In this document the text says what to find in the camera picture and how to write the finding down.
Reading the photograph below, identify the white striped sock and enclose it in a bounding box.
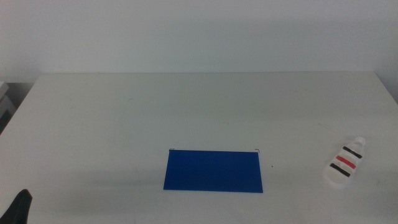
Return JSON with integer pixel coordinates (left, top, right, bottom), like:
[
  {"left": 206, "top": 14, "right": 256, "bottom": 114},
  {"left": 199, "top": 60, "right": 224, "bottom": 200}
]
[{"left": 322, "top": 136, "right": 366, "bottom": 190}]

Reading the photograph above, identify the blue rectangular mat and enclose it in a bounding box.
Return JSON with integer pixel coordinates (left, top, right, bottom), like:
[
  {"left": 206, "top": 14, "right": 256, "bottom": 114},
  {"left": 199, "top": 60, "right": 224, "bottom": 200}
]
[{"left": 163, "top": 149, "right": 264, "bottom": 194}]

